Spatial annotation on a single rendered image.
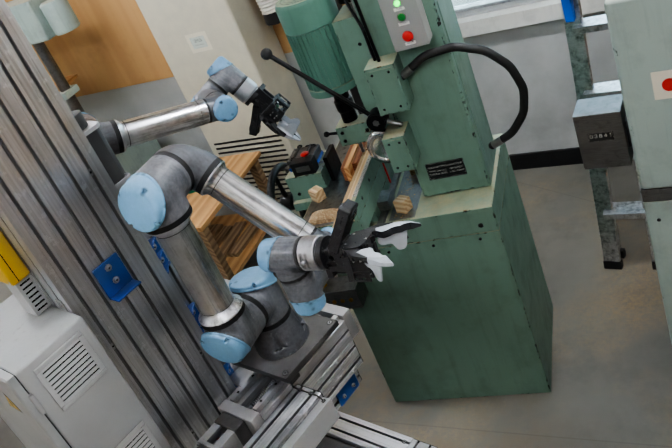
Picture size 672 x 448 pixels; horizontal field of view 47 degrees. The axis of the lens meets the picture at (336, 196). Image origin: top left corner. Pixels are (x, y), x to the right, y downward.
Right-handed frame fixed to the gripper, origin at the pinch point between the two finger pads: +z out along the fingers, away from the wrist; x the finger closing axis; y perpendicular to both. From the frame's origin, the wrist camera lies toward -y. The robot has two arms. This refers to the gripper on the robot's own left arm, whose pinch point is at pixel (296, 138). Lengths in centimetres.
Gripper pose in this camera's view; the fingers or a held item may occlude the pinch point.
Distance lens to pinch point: 248.9
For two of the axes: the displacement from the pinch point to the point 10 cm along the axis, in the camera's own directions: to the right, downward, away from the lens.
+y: 6.1, -5.5, -5.8
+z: 7.6, 6.2, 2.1
